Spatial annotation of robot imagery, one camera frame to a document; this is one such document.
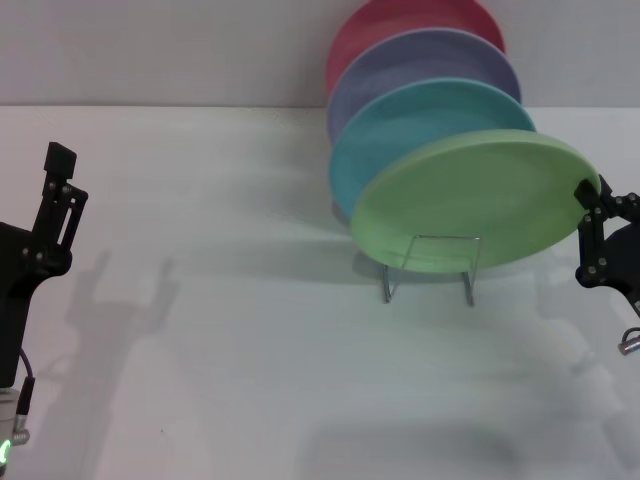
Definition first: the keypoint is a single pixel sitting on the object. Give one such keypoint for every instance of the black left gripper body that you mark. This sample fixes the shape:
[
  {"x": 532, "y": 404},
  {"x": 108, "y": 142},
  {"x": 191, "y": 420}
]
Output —
[{"x": 11, "y": 300}]

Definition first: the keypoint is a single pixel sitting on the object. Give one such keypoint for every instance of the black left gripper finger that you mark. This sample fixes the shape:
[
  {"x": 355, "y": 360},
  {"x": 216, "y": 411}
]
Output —
[{"x": 57, "y": 220}]

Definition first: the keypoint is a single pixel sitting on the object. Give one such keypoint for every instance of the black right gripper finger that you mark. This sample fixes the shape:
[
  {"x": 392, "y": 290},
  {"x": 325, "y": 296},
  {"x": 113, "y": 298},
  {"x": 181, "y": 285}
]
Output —
[
  {"x": 592, "y": 240},
  {"x": 622, "y": 206}
]

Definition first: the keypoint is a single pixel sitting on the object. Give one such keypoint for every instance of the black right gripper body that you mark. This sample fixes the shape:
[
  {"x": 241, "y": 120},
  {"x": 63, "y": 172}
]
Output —
[{"x": 627, "y": 260}]

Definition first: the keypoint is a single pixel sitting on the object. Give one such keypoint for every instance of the green plastic plate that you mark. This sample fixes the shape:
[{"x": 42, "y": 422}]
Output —
[{"x": 475, "y": 200}]

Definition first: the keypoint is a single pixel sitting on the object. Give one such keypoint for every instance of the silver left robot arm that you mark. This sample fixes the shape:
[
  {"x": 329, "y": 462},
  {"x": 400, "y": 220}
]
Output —
[{"x": 6, "y": 415}]

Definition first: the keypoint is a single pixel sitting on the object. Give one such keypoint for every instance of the cyan plastic plate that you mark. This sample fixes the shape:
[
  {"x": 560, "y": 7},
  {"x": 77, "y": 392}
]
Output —
[{"x": 400, "y": 120}]

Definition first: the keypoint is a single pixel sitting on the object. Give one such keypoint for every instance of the purple plastic plate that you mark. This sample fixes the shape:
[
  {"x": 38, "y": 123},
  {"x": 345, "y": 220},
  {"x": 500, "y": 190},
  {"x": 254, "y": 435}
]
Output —
[{"x": 425, "y": 55}]

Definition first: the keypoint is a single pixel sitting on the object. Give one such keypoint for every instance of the red plastic plate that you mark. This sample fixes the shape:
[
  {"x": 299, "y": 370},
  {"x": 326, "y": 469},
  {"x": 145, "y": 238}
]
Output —
[{"x": 400, "y": 20}]

